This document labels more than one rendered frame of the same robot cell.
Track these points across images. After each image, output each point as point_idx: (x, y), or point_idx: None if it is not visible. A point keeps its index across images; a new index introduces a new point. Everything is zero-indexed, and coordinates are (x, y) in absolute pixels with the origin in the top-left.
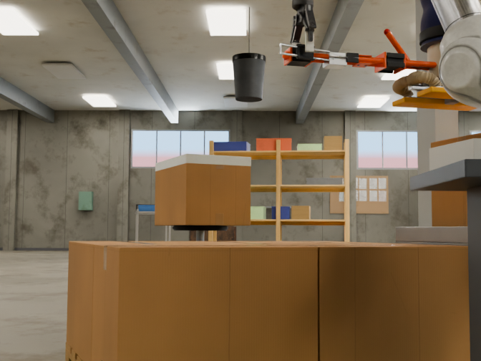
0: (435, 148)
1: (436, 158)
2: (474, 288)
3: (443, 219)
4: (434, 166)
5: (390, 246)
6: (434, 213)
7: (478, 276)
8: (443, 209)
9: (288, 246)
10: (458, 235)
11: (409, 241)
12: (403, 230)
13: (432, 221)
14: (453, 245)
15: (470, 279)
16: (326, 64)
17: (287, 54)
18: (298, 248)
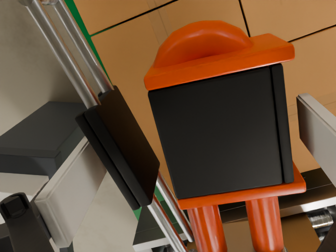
0: (6, 191)
1: (10, 183)
2: (49, 143)
3: (289, 236)
4: (21, 179)
5: (150, 124)
6: (310, 239)
7: (35, 147)
8: (292, 246)
9: (113, 2)
10: (222, 216)
11: (311, 189)
12: (331, 194)
13: (311, 229)
14: (229, 207)
15: (54, 146)
16: (231, 227)
17: (71, 37)
18: (78, 10)
